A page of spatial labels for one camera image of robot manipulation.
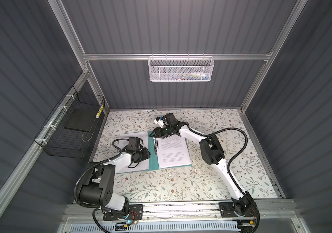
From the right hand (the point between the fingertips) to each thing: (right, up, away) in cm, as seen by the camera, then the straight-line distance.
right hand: (152, 137), depth 98 cm
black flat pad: (-35, +12, -21) cm, 43 cm away
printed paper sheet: (-5, -17, -8) cm, 19 cm away
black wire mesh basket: (-40, +6, -25) cm, 48 cm away
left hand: (-3, -11, -5) cm, 12 cm away
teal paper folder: (+1, -13, -6) cm, 15 cm away
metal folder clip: (+2, -5, +1) cm, 5 cm away
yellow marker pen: (-28, +15, -17) cm, 37 cm away
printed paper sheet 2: (+14, -9, -1) cm, 16 cm away
